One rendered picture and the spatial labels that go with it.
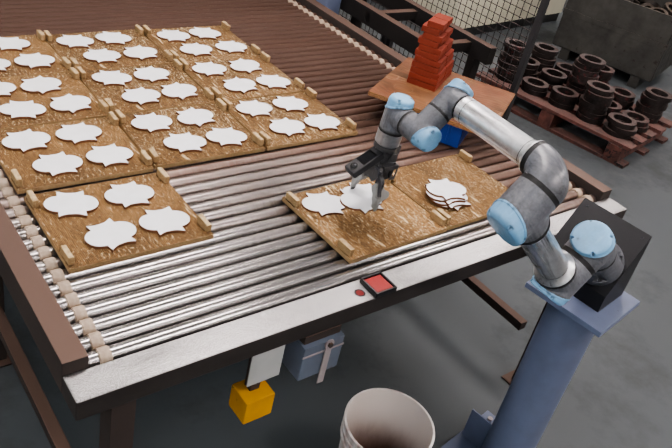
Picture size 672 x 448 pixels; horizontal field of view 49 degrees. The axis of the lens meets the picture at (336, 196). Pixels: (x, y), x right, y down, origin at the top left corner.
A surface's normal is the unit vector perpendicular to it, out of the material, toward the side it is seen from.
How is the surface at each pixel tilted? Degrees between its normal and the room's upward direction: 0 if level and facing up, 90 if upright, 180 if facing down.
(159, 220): 0
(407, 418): 87
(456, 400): 0
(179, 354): 0
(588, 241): 39
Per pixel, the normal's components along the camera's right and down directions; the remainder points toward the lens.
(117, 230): 0.19, -0.83
